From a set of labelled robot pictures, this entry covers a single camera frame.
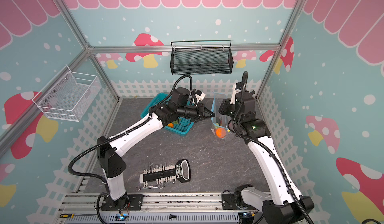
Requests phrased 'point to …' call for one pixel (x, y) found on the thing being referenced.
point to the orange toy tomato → (220, 132)
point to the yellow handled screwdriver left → (72, 215)
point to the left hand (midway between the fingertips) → (214, 118)
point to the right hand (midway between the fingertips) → (222, 99)
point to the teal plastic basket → (184, 124)
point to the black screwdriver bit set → (159, 175)
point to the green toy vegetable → (176, 122)
